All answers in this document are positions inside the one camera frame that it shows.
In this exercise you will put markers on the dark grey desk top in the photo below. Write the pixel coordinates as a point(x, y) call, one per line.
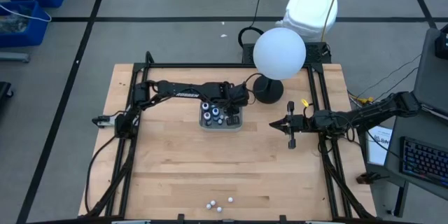
point(437, 129)

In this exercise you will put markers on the large blue-capped food colouring bottle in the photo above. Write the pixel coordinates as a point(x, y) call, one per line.
point(216, 111)

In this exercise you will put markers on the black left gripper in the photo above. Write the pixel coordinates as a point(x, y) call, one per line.
point(238, 95)

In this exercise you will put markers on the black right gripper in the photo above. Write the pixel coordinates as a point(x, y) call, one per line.
point(302, 123)

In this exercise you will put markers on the grey plastic bin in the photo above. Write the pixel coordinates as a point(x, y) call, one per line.
point(213, 126)

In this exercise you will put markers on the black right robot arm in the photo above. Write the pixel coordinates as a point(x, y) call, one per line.
point(378, 112)

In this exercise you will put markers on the black backlit keyboard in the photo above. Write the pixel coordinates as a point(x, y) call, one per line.
point(423, 161)

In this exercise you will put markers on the grey metal bar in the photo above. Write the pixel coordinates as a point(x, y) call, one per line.
point(14, 57)

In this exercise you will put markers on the white plastic bucket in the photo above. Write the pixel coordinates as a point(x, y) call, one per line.
point(308, 7)

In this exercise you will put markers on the black desk device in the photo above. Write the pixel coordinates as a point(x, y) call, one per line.
point(442, 43)

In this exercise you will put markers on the white globe lamp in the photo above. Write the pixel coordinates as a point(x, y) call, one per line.
point(279, 54)

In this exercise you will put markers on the white printed paper sheet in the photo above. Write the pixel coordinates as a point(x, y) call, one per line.
point(379, 147)

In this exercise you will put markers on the black frame clip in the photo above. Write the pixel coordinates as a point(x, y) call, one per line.
point(282, 218)
point(180, 218)

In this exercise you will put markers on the large purple-capped food colouring bottle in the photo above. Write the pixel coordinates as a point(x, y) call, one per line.
point(207, 115)

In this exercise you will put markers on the grey metal bracket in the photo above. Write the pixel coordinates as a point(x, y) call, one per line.
point(131, 222)
point(318, 222)

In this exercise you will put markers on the brown and black clamp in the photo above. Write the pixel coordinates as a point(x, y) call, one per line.
point(364, 179)

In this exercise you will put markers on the dark grey desk panel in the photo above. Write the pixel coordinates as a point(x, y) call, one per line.
point(432, 77)

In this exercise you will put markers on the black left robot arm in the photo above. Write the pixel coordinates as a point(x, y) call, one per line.
point(182, 89)

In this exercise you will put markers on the large dark-capped food colouring bottle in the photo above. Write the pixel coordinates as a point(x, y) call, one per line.
point(205, 106)

